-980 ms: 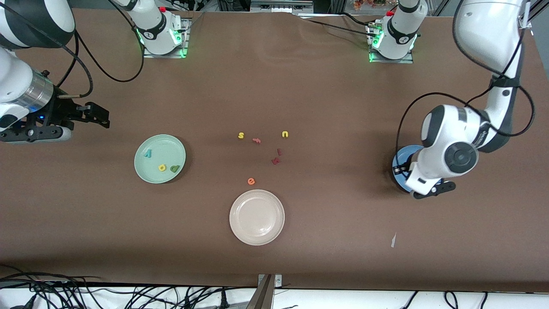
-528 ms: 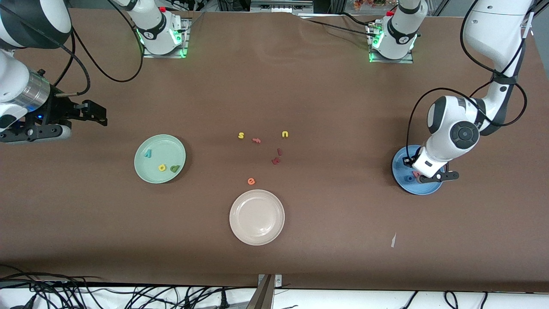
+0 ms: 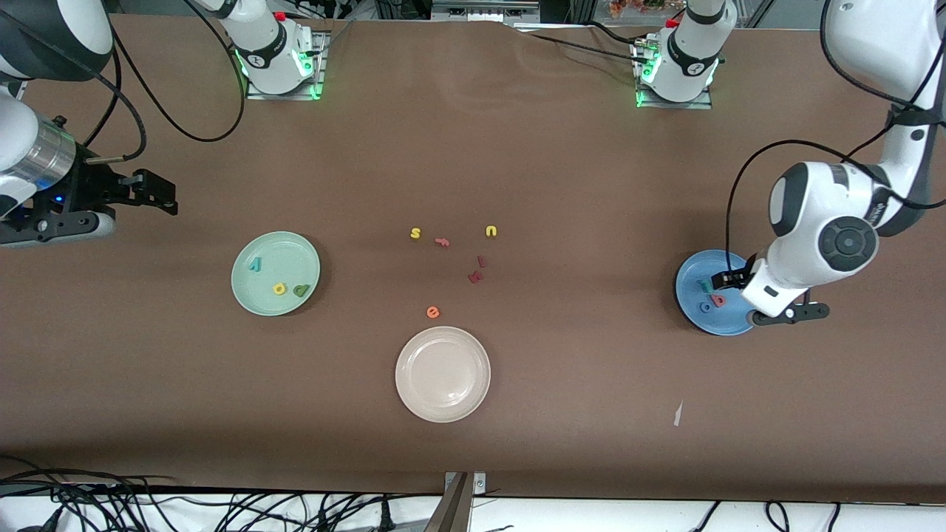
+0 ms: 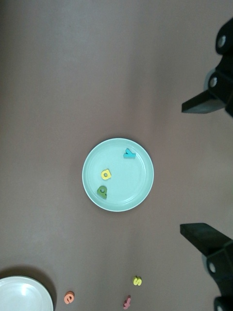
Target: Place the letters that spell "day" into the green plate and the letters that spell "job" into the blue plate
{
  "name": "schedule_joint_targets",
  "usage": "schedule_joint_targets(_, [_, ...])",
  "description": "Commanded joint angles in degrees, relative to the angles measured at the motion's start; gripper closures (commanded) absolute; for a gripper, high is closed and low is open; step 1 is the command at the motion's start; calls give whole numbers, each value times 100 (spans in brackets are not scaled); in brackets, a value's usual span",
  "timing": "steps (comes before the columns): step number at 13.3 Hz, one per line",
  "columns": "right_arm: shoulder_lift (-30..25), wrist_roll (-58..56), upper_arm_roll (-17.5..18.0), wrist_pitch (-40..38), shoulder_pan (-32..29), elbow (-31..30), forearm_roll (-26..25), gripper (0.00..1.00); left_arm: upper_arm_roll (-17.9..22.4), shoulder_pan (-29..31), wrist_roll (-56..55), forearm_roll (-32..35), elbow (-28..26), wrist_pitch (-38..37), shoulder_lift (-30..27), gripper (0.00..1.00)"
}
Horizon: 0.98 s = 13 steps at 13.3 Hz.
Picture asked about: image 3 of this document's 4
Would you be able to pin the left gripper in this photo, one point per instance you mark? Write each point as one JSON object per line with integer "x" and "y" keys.
{"x": 740, "y": 277}

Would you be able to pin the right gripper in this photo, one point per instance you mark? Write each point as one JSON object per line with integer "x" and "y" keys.
{"x": 94, "y": 186}

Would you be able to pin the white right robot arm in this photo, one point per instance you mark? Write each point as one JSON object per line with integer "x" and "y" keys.
{"x": 266, "y": 52}

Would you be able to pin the blue plate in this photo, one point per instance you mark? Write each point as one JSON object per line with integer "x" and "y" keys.
{"x": 691, "y": 295}

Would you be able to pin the light green plate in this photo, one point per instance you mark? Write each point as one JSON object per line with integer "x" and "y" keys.
{"x": 275, "y": 251}

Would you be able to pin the small white paper scrap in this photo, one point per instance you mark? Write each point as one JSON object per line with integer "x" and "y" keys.
{"x": 678, "y": 415}

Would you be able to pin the brown table cover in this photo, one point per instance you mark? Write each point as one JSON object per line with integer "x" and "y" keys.
{"x": 517, "y": 148}

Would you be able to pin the orange artificial flowers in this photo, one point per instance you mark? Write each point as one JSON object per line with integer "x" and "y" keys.
{"x": 635, "y": 6}

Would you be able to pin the beige plate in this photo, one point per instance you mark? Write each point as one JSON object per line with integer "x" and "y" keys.
{"x": 443, "y": 374}

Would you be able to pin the aluminium side rail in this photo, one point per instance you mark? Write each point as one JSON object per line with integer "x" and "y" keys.
{"x": 20, "y": 90}

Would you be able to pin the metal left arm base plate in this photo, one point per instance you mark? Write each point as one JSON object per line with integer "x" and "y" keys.
{"x": 665, "y": 105}

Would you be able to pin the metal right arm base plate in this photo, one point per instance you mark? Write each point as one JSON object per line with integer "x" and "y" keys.
{"x": 321, "y": 70}

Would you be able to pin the grey metal table bracket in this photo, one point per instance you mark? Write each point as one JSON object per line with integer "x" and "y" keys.
{"x": 458, "y": 510}

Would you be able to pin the aluminium frame beam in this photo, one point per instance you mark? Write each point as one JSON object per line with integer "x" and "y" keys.
{"x": 480, "y": 9}

